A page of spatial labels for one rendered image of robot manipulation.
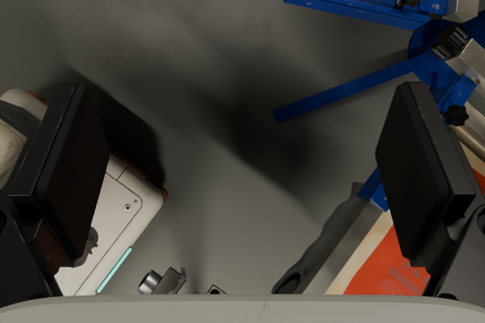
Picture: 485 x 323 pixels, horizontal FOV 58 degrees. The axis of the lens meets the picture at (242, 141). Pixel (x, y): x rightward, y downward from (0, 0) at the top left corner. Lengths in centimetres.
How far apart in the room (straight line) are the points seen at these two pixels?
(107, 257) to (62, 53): 83
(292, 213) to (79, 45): 112
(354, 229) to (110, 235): 91
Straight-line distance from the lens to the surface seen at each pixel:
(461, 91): 103
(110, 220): 158
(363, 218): 94
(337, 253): 93
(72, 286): 164
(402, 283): 104
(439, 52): 100
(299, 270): 117
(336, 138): 198
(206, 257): 188
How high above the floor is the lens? 183
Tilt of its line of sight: 80 degrees down
